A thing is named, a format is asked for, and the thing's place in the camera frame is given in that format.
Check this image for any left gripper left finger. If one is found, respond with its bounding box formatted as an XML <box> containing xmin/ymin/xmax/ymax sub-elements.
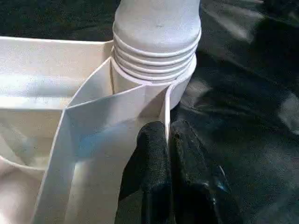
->
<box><xmin>115</xmin><ymin>121</ymin><xmax>172</xmax><ymax>224</ymax></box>

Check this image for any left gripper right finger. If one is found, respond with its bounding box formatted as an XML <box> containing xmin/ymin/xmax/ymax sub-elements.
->
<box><xmin>169</xmin><ymin>119</ymin><xmax>243</xmax><ymax>224</ymax></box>

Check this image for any white plastic table top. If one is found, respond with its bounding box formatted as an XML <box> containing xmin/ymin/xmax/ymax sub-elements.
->
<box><xmin>0</xmin><ymin>36</ymin><xmax>198</xmax><ymax>224</ymax></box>

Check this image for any white plastic table leg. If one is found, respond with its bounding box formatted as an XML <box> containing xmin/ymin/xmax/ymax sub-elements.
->
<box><xmin>112</xmin><ymin>0</ymin><xmax>202</xmax><ymax>82</ymax></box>

